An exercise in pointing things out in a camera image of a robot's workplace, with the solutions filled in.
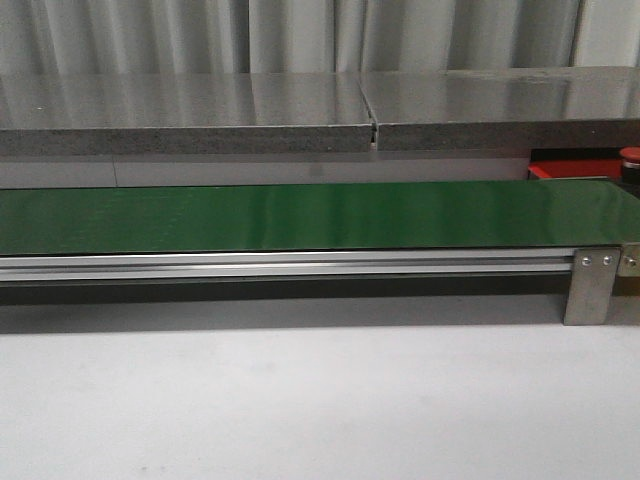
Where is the red mushroom push button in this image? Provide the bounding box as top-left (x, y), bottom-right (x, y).
top-left (619, 146), bottom-right (640, 196)

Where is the red plastic bin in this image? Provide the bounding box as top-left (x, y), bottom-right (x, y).
top-left (528, 147), bottom-right (639, 198)

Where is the green conveyor belt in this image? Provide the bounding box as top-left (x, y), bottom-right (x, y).
top-left (1, 180), bottom-right (639, 256)

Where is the grey stone shelf right slab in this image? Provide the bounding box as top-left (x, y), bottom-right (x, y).
top-left (360, 67), bottom-right (639, 151)

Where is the grey stone shelf slab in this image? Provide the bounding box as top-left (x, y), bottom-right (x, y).
top-left (360, 67), bottom-right (639, 151)
top-left (1, 73), bottom-right (373, 156)

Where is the grey stone shelf left slab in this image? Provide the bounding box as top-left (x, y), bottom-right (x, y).
top-left (1, 73), bottom-right (373, 156)

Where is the grey pleated curtain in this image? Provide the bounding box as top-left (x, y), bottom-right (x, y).
top-left (0, 0), bottom-right (586, 76)

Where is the aluminium conveyor frame rail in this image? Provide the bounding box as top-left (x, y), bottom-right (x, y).
top-left (1, 248), bottom-right (575, 283)

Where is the steel conveyor support bracket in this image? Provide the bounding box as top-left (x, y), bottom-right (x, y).
top-left (563, 247), bottom-right (621, 326)

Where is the steel end bracket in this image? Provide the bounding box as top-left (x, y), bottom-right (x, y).
top-left (617, 243), bottom-right (640, 278)

